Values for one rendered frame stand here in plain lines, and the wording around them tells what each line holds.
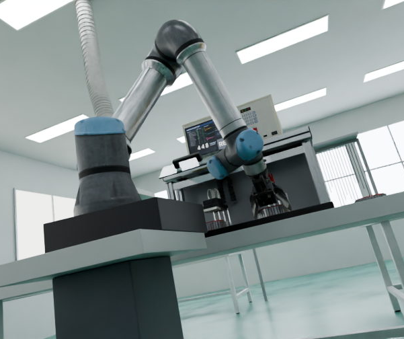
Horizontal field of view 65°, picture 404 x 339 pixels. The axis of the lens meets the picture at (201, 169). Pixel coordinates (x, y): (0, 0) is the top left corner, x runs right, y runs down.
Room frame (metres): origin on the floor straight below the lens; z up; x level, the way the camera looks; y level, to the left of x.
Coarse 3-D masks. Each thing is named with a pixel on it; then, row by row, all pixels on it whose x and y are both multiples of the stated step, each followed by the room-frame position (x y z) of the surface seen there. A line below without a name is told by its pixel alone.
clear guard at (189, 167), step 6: (216, 150) 1.14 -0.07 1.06; (204, 156) 1.14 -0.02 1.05; (210, 156) 1.12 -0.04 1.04; (180, 162) 1.18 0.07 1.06; (186, 162) 1.16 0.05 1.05; (192, 162) 1.14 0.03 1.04; (198, 162) 1.12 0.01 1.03; (204, 162) 1.10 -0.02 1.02; (168, 168) 1.18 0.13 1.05; (174, 168) 1.16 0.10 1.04; (180, 168) 1.14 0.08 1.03; (186, 168) 1.12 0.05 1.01; (192, 168) 1.11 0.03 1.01; (198, 168) 1.31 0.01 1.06; (204, 168) 1.33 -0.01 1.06; (162, 174) 1.16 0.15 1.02; (168, 174) 1.14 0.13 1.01; (174, 174) 1.14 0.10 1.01; (180, 174) 1.34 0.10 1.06; (186, 174) 1.36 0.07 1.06; (192, 174) 1.38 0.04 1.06; (198, 174) 1.40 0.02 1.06; (204, 174) 1.43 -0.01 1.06
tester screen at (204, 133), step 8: (192, 128) 1.40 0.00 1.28; (200, 128) 1.39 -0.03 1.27; (208, 128) 1.38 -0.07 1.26; (216, 128) 1.37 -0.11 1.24; (192, 136) 1.40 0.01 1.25; (200, 136) 1.39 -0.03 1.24; (208, 136) 1.38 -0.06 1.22; (192, 144) 1.40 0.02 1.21; (200, 144) 1.39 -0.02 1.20; (216, 144) 1.37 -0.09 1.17; (192, 152) 1.41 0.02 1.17
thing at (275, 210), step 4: (280, 204) 1.15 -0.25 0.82; (264, 208) 1.15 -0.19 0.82; (268, 208) 1.14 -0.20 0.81; (272, 208) 1.14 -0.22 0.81; (276, 208) 1.14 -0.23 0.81; (280, 208) 1.14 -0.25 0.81; (284, 208) 1.15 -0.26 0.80; (260, 212) 1.16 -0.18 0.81; (264, 212) 1.15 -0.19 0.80; (268, 212) 1.14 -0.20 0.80; (272, 212) 1.14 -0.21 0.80; (276, 212) 1.14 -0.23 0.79; (280, 212) 1.14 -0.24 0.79; (284, 212) 1.15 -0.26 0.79; (260, 216) 1.17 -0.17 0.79; (264, 216) 1.15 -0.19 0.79; (268, 216) 1.15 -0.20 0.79
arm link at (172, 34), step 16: (160, 32) 0.78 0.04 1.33; (176, 32) 0.75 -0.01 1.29; (192, 32) 0.75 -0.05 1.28; (160, 48) 0.81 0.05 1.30; (176, 48) 0.76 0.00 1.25; (192, 48) 0.76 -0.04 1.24; (192, 64) 0.77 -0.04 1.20; (208, 64) 0.78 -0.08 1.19; (192, 80) 0.80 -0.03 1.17; (208, 80) 0.78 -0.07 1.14; (208, 96) 0.79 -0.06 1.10; (224, 96) 0.79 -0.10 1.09; (224, 112) 0.80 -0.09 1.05; (224, 128) 0.81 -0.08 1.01; (240, 128) 0.81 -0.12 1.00; (240, 144) 0.79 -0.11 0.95; (256, 144) 0.80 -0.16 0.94; (240, 160) 0.85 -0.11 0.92
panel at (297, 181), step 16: (288, 160) 1.40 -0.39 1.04; (304, 160) 1.38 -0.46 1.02; (240, 176) 1.47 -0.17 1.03; (288, 176) 1.41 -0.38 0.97; (304, 176) 1.39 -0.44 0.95; (192, 192) 1.55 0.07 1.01; (208, 192) 1.52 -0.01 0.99; (240, 192) 1.48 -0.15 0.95; (288, 192) 1.41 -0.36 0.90; (304, 192) 1.40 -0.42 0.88; (240, 208) 1.48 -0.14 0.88
